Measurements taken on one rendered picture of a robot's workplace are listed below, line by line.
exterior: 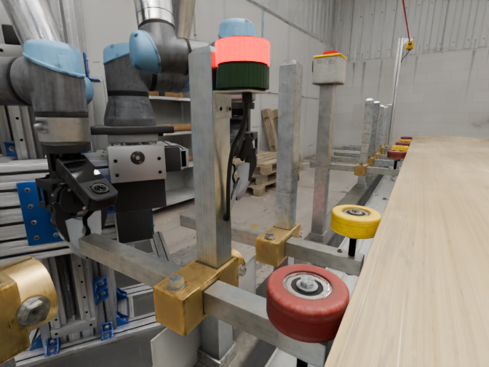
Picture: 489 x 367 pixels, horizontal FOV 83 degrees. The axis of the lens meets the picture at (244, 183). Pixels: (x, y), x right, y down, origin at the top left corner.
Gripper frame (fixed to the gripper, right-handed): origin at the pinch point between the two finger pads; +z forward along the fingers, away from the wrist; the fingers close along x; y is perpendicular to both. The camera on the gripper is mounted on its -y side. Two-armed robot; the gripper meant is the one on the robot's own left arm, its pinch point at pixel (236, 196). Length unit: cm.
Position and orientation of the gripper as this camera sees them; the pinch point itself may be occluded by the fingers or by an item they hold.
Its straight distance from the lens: 61.4
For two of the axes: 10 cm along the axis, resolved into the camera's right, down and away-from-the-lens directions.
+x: -9.8, -0.5, 2.0
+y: 2.1, -2.3, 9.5
